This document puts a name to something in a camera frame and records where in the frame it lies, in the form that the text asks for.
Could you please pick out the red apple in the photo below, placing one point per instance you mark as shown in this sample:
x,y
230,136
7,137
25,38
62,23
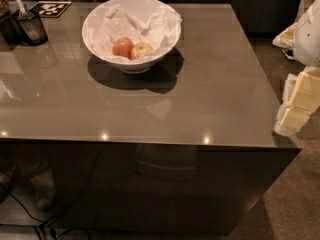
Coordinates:
x,y
122,47

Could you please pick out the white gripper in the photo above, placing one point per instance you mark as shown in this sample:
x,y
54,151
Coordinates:
x,y
308,37

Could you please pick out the black white marker tag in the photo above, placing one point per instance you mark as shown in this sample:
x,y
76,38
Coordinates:
x,y
50,9

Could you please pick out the white crumpled paper towel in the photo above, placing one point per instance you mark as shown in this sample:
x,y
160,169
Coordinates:
x,y
120,24

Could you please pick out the yellow-red apple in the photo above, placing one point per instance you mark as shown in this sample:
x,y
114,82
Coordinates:
x,y
140,49

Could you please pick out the white ceramic bowl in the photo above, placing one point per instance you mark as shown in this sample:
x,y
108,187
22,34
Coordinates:
x,y
133,7

